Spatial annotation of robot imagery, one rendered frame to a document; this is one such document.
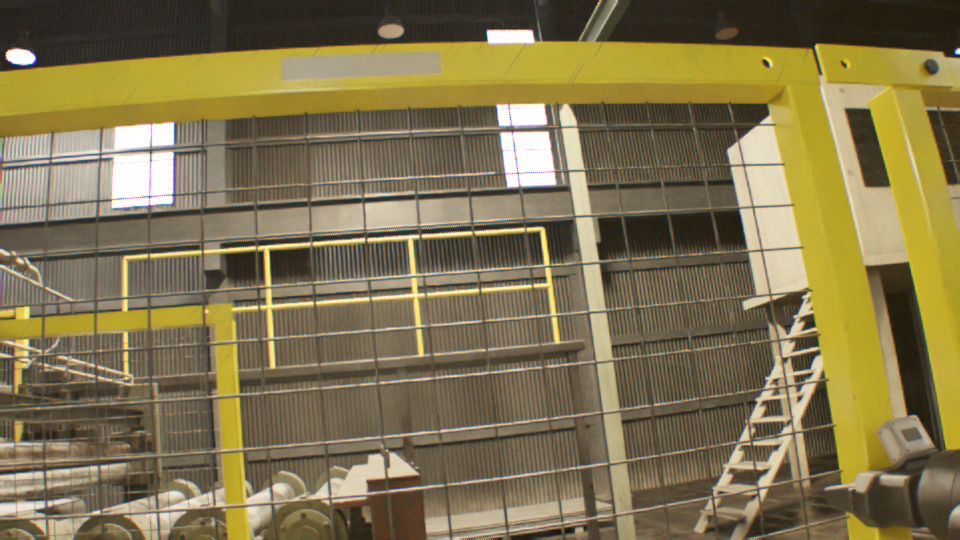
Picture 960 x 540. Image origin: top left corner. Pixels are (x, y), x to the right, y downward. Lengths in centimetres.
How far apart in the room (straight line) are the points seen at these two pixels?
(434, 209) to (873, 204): 648
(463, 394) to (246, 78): 1091
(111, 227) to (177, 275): 135
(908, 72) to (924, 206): 18
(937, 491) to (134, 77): 85
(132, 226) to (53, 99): 1098
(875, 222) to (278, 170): 922
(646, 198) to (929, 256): 1137
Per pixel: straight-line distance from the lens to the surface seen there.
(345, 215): 1116
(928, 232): 92
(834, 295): 80
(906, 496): 74
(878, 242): 870
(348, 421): 1141
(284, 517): 243
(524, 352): 522
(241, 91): 71
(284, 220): 1121
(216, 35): 1316
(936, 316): 92
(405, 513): 225
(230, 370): 192
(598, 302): 575
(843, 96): 920
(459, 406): 1150
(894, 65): 98
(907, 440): 78
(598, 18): 560
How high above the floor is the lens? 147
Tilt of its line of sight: 12 degrees up
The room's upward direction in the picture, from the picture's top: 6 degrees counter-clockwise
